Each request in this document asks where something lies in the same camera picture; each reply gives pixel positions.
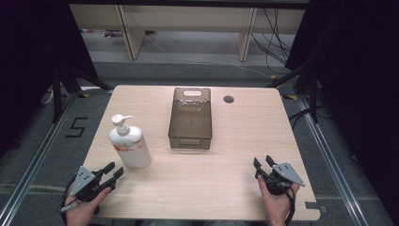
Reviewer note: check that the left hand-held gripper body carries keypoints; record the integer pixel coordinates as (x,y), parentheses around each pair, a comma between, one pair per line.
(82,182)

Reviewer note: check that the light wooden desk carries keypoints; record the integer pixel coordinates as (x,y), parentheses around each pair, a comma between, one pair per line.
(133,31)

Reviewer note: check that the brown translucent plastic basket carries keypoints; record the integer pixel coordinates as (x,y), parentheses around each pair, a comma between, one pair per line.
(190,122)

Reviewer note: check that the white pump bottle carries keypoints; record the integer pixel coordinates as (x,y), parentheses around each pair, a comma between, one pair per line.
(131,149)

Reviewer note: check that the aluminium floor rail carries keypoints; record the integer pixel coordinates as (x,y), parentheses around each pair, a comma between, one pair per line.
(34,163)
(332,157)

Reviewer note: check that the person's left hand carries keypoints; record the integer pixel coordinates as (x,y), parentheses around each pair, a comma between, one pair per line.
(80,213)

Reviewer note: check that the black curtain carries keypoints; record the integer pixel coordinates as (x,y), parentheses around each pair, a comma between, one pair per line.
(360,78)
(28,62)

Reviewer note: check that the person's right hand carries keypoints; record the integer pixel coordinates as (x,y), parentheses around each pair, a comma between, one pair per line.
(277,207)

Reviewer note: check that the black metal stand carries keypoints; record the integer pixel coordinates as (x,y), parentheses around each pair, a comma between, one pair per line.
(57,94)
(313,94)

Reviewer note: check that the yellow black tape piece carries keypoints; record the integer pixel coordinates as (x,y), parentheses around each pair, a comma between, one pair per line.
(83,95)
(290,97)

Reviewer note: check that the round table grommet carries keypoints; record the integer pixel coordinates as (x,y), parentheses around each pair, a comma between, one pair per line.
(228,99)

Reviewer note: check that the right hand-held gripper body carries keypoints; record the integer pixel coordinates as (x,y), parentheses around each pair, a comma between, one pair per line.
(287,174)

